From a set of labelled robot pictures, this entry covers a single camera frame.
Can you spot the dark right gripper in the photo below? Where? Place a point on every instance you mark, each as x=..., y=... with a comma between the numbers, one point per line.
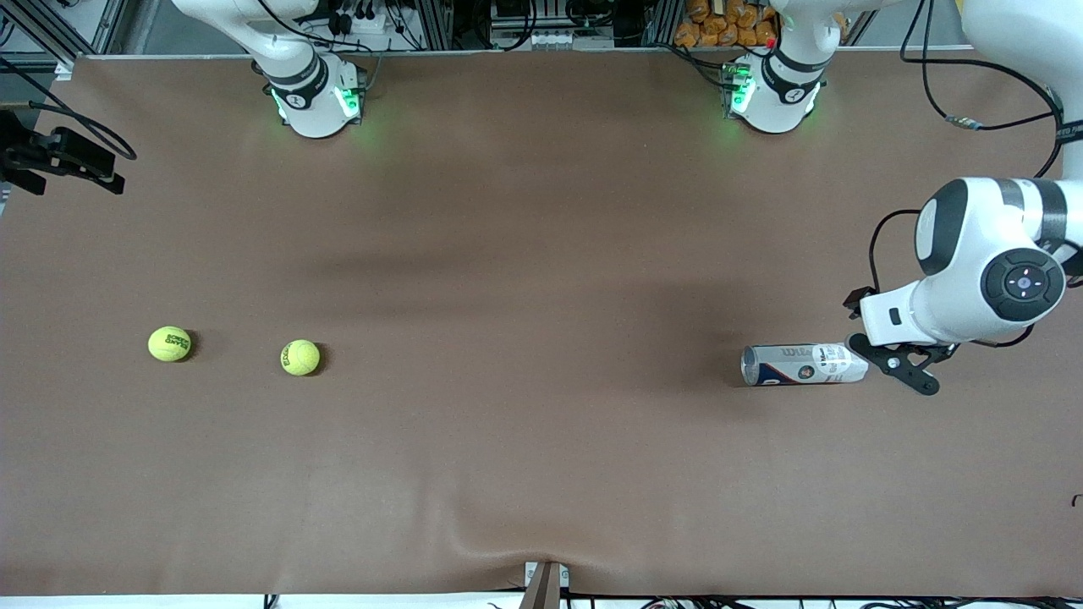
x=25, y=156

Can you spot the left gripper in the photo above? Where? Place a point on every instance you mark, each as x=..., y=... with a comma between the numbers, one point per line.
x=854, y=299

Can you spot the clear tennis ball can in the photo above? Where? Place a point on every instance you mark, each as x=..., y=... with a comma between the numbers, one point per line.
x=787, y=365

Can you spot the yellow tennis ball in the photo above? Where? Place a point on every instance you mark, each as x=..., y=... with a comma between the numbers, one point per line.
x=169, y=344
x=300, y=358

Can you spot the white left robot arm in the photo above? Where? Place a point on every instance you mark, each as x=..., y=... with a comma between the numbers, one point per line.
x=986, y=220

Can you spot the white power strip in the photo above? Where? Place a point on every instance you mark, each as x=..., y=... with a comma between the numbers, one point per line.
x=372, y=24

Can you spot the brown table mat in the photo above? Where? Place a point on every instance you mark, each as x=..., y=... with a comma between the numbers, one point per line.
x=541, y=465

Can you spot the orange objects bag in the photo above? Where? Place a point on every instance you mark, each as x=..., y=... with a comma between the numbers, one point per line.
x=719, y=25

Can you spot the aluminium frame profile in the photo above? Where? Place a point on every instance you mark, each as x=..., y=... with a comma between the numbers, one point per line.
x=431, y=25
x=664, y=21
x=51, y=38

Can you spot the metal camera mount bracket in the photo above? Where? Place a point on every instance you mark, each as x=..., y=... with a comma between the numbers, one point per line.
x=546, y=588

